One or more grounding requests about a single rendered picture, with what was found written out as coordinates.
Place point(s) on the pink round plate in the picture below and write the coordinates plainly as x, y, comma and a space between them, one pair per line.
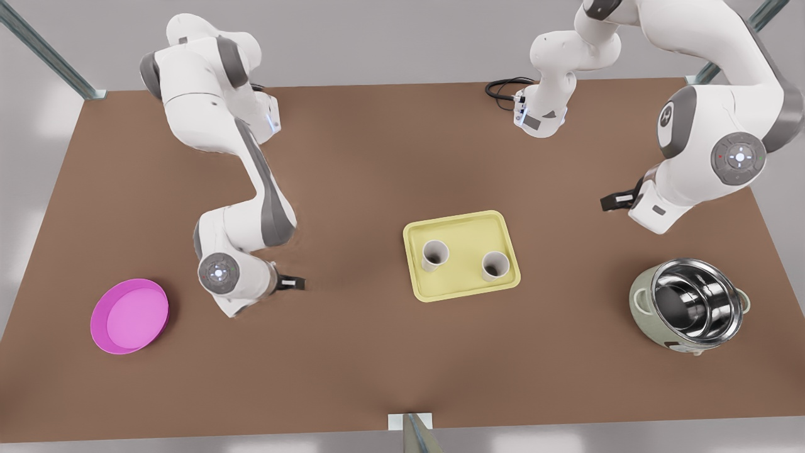
130, 316

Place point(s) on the yellow rectangular tray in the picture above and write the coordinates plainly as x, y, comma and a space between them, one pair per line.
465, 277

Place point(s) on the white IKEA cup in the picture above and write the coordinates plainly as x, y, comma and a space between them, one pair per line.
495, 267
434, 255

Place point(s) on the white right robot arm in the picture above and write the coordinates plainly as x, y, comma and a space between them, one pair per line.
201, 100

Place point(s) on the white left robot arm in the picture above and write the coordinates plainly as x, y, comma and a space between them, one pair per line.
710, 107

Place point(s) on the pale green steel pot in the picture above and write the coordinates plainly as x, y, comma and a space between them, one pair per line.
688, 311

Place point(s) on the silver frame post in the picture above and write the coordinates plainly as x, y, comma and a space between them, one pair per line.
47, 50
418, 434
732, 44

